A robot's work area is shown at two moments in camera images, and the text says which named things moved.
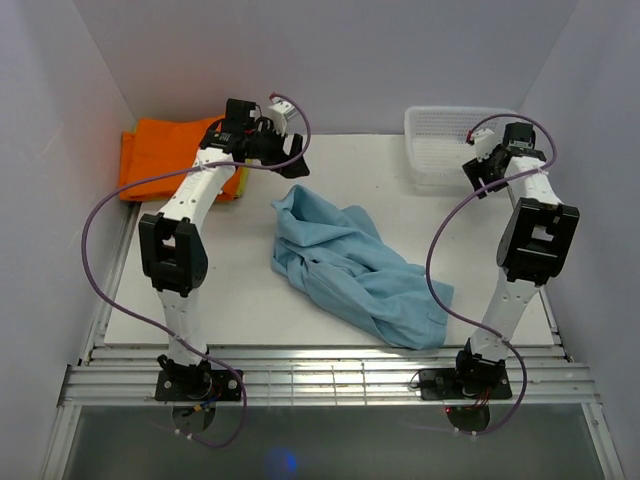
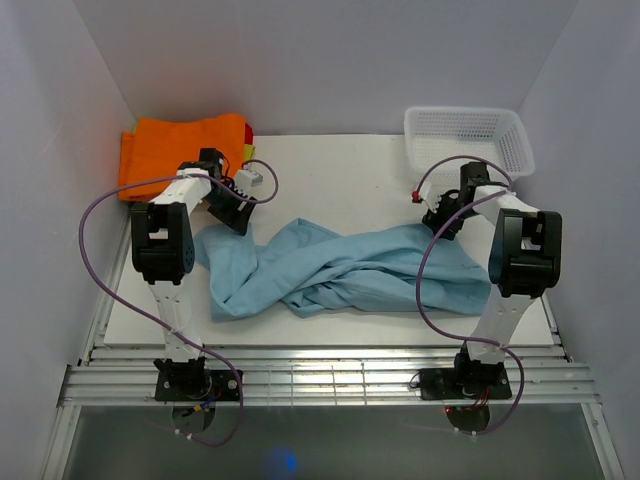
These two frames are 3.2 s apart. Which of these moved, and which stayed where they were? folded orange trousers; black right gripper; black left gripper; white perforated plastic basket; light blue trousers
Moved: black right gripper; light blue trousers; black left gripper
Stayed: white perforated plastic basket; folded orange trousers
